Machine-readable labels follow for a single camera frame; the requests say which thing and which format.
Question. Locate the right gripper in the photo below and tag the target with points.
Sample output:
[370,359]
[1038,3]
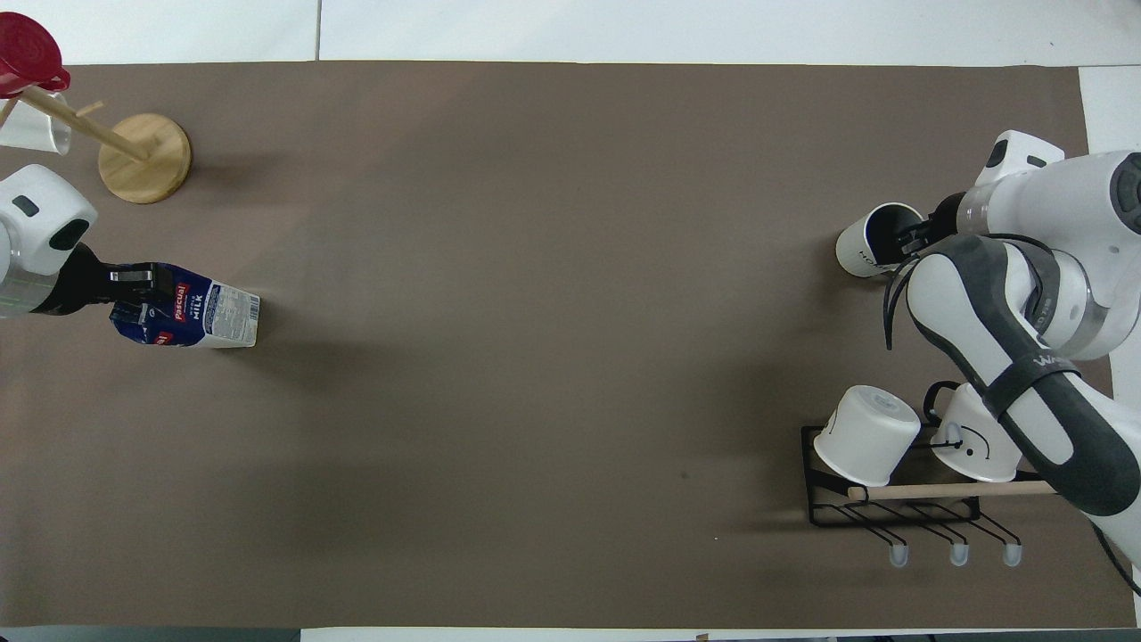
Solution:
[948,218]

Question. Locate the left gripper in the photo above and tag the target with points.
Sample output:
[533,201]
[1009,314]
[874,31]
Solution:
[78,281]

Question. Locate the white cup with black inside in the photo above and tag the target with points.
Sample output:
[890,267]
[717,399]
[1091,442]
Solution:
[860,245]

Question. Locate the blue and white milk carton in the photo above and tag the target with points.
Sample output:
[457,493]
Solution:
[209,314]

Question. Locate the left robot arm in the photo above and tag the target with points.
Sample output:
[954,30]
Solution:
[36,209]

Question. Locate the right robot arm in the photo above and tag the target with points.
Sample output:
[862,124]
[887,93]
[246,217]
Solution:
[1007,321]

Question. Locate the clear white cup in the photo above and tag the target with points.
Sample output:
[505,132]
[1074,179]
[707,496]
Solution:
[36,129]

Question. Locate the plain white cup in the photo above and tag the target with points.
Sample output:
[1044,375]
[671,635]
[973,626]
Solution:
[865,435]

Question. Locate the red cup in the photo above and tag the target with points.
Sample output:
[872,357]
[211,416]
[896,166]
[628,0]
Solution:
[27,53]

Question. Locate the wooden mug tree stand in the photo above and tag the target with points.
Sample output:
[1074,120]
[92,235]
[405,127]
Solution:
[147,159]

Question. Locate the black rack with wooden bar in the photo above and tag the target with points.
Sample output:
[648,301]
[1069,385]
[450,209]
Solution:
[891,504]

